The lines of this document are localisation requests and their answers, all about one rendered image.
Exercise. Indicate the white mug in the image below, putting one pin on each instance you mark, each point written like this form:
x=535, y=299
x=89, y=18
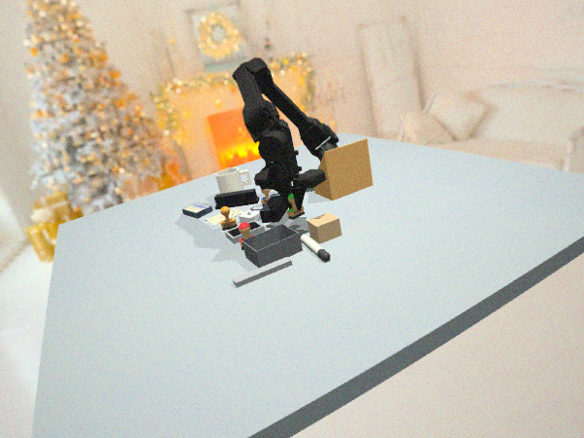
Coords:
x=228, y=180

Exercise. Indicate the rubber stamp with red knob handle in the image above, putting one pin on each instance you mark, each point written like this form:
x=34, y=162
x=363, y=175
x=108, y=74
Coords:
x=244, y=228

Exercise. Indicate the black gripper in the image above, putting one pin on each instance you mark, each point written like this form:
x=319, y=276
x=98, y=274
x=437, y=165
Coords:
x=301, y=181

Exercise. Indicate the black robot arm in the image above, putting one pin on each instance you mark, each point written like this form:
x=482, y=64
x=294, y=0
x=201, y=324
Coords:
x=263, y=122

